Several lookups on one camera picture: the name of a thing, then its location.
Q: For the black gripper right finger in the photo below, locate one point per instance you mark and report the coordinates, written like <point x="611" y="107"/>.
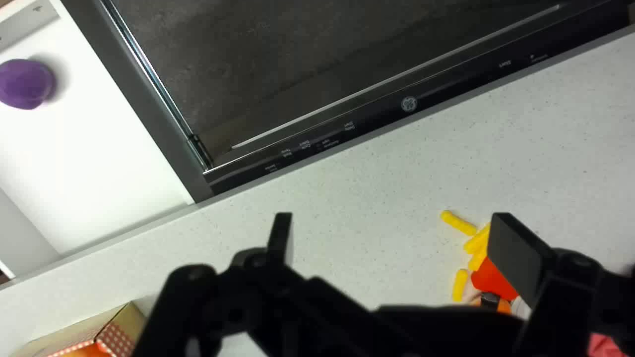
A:
<point x="522" y="258"/>

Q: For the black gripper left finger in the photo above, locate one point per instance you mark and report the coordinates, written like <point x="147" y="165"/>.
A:
<point x="278" y="230"/>

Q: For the purple toy fruit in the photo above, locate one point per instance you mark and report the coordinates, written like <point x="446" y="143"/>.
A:
<point x="24" y="82"/>

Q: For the red checkered tan basket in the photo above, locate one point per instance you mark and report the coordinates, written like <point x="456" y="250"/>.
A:
<point x="99" y="330"/>

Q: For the red toy fries container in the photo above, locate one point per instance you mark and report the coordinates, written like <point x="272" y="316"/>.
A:
<point x="492" y="278"/>

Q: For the yellow toy fry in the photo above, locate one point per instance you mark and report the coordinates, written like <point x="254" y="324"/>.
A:
<point x="476" y="240"/>
<point x="456" y="223"/>
<point x="460" y="284"/>

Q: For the white toy plate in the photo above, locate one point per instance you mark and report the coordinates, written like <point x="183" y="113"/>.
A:
<point x="522" y="310"/>

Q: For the red plate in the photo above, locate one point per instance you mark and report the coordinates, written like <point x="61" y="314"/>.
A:
<point x="607" y="345"/>

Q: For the dark steel dishwasher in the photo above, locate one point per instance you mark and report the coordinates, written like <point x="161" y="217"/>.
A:
<point x="329" y="66"/>

